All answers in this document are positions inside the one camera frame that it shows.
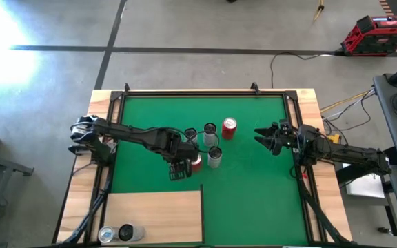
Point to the silver blue energy drink can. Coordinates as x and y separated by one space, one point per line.
106 234

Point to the grey metal table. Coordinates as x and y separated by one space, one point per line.
2 165

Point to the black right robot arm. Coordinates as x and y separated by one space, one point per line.
350 153

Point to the white sheet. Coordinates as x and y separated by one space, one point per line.
364 187

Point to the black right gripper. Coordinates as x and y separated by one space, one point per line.
289 143

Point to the grey side table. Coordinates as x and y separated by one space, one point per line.
396 137

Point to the white Celsius can orange band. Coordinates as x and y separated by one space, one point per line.
215 160

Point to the wooden shelf board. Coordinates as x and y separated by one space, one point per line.
164 213

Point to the red Coke Zero can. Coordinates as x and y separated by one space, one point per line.
228 132
197 165

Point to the yellow pole stand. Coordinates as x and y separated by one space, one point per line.
318 12

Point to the yellow plug connector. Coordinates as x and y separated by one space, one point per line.
334 138

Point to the white Celsius can teal print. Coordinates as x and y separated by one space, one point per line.
191 132

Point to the red black tool box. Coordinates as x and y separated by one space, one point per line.
377 38

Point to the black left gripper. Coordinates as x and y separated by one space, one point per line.
186 153

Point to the black table clamp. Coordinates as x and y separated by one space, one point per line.
254 87
127 87

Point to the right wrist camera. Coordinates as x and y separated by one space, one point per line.
284 126

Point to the small black floor object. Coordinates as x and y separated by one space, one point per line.
384 230

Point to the green table mat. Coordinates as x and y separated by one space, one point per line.
246 193

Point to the black stand frame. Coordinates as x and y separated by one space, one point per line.
343 177

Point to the white Celsius can black lid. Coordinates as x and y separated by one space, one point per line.
136 233
210 137

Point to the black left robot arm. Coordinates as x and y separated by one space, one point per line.
129 132

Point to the black aluminium table frame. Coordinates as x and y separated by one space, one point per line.
202 93

